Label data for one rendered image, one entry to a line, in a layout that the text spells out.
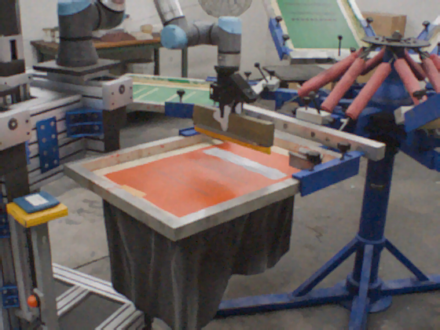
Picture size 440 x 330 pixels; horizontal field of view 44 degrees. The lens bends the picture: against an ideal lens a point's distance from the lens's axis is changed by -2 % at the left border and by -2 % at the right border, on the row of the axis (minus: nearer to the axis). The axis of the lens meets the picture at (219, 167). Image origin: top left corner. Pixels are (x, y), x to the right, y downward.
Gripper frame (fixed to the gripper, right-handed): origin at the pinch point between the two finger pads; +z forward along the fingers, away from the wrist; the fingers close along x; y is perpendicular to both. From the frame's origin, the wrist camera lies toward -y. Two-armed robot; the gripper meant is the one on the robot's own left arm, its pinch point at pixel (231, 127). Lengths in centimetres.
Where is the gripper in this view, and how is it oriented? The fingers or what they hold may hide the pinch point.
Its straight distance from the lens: 181.6
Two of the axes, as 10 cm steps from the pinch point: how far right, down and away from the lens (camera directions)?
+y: -6.7, -2.8, 6.9
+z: -0.3, 9.3, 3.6
